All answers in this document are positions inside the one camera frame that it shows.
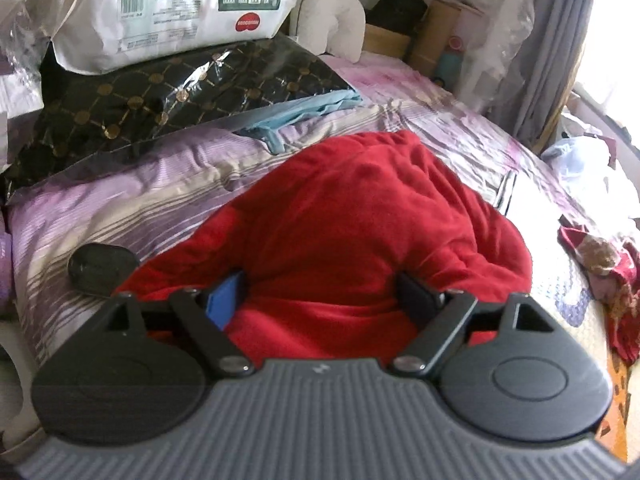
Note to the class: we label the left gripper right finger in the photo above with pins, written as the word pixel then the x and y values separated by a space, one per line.
pixel 440 317

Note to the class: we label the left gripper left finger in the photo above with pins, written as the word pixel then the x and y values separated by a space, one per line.
pixel 202 315

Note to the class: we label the red hooded cartoon garment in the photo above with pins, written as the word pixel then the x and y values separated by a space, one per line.
pixel 322 238

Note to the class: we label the small black case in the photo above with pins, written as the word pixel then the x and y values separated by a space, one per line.
pixel 97 269

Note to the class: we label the purple striped quilt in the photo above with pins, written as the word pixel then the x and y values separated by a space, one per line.
pixel 147 208

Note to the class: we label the pink floral bed sheet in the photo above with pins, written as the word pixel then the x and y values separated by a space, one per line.
pixel 395 97

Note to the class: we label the red knit bear sweater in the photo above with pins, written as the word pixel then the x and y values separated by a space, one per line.
pixel 611 264

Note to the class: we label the light blue cloth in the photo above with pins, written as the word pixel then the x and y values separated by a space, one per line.
pixel 265 123

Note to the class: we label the clear plastic bag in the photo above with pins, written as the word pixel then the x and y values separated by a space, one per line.
pixel 582 166

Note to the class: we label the black gold patterned bag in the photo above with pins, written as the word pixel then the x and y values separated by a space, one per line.
pixel 96 124

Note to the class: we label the cardboard box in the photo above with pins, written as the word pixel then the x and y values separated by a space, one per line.
pixel 447 27

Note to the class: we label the white diaper pack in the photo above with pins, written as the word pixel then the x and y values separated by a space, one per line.
pixel 98 36

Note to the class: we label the white neck pillow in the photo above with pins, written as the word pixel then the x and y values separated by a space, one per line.
pixel 334 27

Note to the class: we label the grey curtain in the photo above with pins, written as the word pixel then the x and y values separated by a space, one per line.
pixel 547 62

